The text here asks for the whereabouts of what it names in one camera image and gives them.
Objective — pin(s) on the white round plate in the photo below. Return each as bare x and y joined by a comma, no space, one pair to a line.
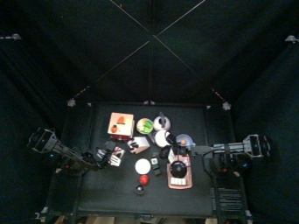
144,166

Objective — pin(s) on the blue bowl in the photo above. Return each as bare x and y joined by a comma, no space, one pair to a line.
188,138

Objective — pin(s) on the metal frame corner bracket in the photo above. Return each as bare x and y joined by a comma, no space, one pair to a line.
292,38
15,36
71,102
149,102
226,105

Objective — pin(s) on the white toy box black knobs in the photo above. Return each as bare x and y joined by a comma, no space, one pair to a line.
139,145

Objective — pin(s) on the pink toy stove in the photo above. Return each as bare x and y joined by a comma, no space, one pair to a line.
180,180

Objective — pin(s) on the white text label sticker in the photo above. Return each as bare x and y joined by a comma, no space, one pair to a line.
230,201

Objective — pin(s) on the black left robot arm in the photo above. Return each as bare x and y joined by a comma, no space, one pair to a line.
65,151

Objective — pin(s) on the yellow toy food piece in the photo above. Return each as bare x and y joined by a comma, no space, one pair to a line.
141,127

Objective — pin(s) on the black toy pan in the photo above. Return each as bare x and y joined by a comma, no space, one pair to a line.
178,169

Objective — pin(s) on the small orange toy piece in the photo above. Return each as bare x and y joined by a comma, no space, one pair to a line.
184,142

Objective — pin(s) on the orange cutting board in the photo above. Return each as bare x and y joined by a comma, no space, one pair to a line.
121,126

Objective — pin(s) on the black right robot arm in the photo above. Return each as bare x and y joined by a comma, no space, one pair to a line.
234,148

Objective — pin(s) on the dark green toy food piece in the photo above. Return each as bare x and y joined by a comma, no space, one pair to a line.
148,124

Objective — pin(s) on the white bowl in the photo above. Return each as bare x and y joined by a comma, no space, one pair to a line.
145,126

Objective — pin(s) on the small dark round toy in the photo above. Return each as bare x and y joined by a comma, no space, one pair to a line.
141,189

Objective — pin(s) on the red toy tomato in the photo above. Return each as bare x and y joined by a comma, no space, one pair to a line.
145,179

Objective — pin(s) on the orange carrot slice toy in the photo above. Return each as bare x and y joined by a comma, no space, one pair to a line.
122,119

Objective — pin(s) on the orange carrot with green top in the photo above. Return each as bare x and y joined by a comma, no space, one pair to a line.
114,128

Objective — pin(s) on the white card with red stripe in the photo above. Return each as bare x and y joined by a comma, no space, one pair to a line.
119,156

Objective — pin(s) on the light green toy food piece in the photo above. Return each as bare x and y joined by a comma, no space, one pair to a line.
149,129

